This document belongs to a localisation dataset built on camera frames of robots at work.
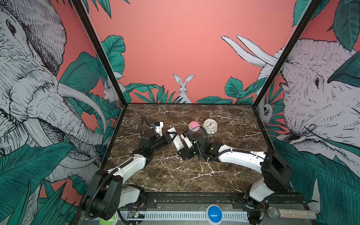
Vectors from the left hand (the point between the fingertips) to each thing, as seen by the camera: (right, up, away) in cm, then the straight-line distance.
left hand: (177, 132), depth 80 cm
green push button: (-30, -41, -13) cm, 53 cm away
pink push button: (+11, +3, +27) cm, 29 cm away
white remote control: (0, -6, +1) cm, 6 cm away
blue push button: (+19, -40, -11) cm, 46 cm away
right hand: (+2, -10, +1) cm, 10 cm away
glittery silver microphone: (+49, -38, -13) cm, 63 cm away
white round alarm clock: (+23, +3, +22) cm, 32 cm away
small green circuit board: (-21, -41, -10) cm, 47 cm away
